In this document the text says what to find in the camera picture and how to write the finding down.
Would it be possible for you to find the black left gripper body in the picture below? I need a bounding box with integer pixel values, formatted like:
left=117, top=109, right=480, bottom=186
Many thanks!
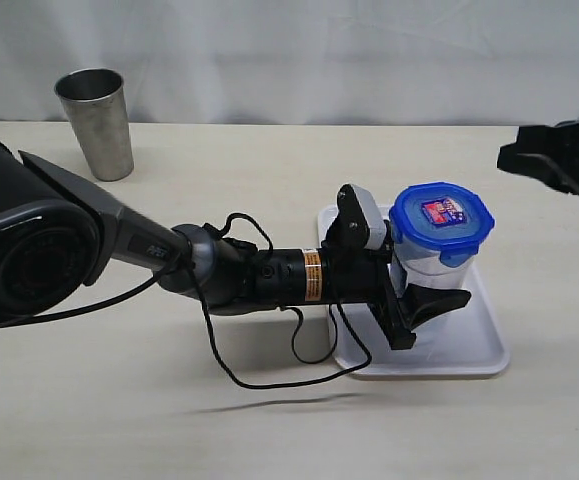
left=319, top=240, right=416, bottom=350

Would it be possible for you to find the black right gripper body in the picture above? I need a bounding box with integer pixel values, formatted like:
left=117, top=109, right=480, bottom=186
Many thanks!
left=516, top=120, right=579, bottom=196

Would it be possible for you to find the clear plastic tall container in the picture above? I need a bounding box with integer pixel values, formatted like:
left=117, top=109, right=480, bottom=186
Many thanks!
left=388, top=234, right=480, bottom=331

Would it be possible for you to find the blue clip-lock lid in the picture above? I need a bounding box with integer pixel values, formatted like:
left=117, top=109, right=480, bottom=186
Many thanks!
left=388, top=182, right=495, bottom=269

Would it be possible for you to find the stainless steel cup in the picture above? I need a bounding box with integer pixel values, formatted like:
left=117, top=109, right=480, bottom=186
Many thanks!
left=54, top=68, right=134, bottom=182

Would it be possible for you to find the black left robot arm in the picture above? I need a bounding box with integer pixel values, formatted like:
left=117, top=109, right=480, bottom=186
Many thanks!
left=0, top=142, right=471, bottom=350

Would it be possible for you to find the white rectangular tray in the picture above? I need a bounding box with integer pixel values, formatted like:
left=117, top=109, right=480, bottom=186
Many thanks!
left=316, top=204, right=512, bottom=380

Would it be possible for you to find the white backdrop curtain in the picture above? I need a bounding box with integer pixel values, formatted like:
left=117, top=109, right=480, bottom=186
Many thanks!
left=0, top=1, right=579, bottom=125

